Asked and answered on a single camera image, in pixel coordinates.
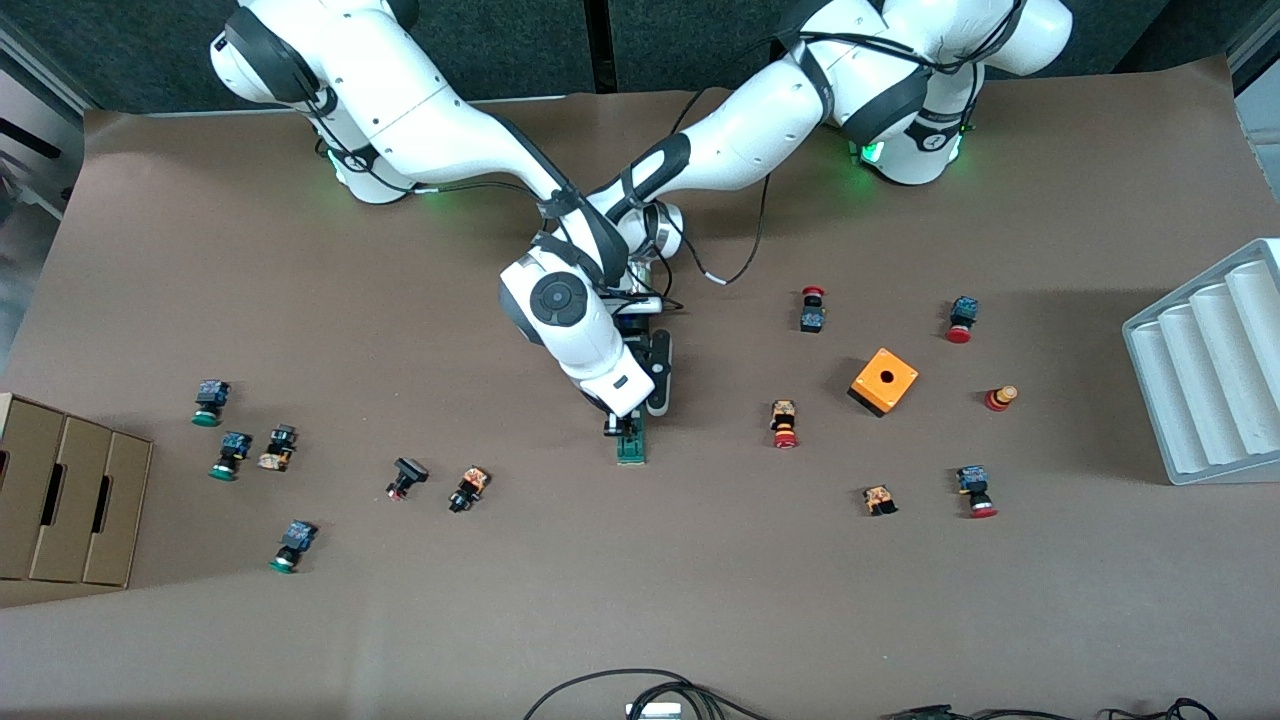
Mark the orange button box with hole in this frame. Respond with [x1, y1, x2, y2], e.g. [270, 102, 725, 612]
[848, 347, 920, 418]

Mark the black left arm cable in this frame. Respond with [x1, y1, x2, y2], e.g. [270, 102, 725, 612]
[685, 175, 771, 287]

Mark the black cable loop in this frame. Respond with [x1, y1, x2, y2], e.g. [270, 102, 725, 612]
[523, 668, 776, 720]

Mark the brown cardboard box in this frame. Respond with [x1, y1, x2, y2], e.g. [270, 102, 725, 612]
[0, 392, 154, 588]

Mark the grey tray with white ridges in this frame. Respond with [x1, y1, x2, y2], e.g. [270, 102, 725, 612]
[1121, 238, 1280, 487]

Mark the grey cabinet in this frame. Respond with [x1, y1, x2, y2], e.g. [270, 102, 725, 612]
[1228, 10, 1280, 161]

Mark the green mushroom button blue block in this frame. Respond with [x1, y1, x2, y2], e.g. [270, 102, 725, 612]
[192, 379, 232, 428]
[209, 431, 253, 482]
[268, 519, 319, 575]

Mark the brown paper table cover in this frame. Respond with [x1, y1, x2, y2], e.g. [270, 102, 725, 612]
[0, 55, 1280, 720]

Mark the grey metal frame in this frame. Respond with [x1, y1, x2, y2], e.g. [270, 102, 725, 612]
[0, 25, 86, 236]

